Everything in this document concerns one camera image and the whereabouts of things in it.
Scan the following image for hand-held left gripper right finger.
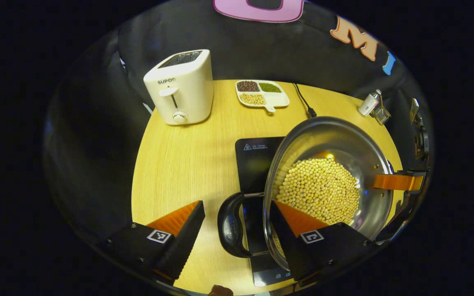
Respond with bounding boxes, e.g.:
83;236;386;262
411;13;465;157
269;200;381;287

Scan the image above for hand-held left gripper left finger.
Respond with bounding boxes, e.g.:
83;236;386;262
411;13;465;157
96;200;206;286

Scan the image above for pile of yellow soybeans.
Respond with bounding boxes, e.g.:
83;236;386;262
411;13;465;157
275;158;361;226

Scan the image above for steel pot with black handles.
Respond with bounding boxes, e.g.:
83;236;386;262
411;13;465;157
217;116;395;272

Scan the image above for black induction cooktop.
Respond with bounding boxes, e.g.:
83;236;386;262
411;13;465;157
235;136;299;287

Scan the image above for clear bottle with white label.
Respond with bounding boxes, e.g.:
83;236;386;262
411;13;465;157
357;89;382;117

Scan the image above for white divided bean dish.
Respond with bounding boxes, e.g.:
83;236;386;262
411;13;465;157
235;80;290;113

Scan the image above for white toaster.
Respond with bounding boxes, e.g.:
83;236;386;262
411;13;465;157
143;49;214;125

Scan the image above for black power cable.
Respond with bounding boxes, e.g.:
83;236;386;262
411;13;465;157
293;82;317;119

